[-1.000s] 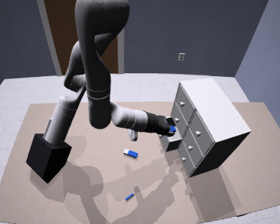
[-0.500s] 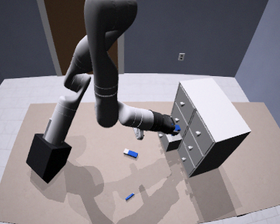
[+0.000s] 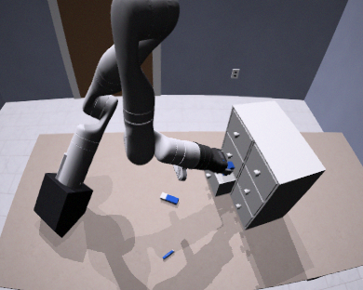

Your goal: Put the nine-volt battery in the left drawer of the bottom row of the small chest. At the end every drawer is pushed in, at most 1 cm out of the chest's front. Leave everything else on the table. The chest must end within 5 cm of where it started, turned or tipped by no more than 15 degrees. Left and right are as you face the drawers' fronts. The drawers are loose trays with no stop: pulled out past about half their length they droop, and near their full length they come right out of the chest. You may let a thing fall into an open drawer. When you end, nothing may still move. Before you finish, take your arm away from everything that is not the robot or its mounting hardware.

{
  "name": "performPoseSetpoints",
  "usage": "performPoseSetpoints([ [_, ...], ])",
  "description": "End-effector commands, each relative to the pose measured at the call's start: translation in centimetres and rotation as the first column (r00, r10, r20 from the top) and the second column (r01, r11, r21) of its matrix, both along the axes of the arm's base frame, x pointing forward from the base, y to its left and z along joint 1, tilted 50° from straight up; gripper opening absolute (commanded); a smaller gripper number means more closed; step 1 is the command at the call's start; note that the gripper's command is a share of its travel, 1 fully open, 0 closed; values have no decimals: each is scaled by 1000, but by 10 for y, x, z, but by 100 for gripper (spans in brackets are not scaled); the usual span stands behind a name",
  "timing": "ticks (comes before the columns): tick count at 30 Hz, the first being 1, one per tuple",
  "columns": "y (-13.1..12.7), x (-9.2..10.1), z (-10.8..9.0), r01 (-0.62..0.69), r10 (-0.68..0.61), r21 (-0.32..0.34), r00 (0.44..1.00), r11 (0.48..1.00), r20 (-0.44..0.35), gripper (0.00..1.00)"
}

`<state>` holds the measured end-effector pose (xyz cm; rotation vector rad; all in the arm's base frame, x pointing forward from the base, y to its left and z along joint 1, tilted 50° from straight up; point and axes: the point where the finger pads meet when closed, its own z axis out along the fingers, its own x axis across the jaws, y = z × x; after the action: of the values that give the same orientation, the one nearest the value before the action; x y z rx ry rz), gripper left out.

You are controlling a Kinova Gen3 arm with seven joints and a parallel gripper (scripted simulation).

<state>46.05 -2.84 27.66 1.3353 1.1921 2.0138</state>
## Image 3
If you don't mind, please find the small grey chest of drawers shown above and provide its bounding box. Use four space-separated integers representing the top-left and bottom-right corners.
222 100 326 230

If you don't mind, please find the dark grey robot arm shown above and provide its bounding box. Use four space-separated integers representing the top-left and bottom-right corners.
56 0 185 189

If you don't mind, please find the blue and white eraser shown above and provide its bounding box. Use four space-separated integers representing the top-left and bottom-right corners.
160 192 179 205

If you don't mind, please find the grey drawer front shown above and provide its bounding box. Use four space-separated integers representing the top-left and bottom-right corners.
231 183 253 228
222 132 244 178
205 170 236 197
237 166 264 216
228 110 253 161
246 143 277 201

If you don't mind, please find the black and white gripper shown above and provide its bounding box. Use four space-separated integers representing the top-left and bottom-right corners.
173 140 234 181

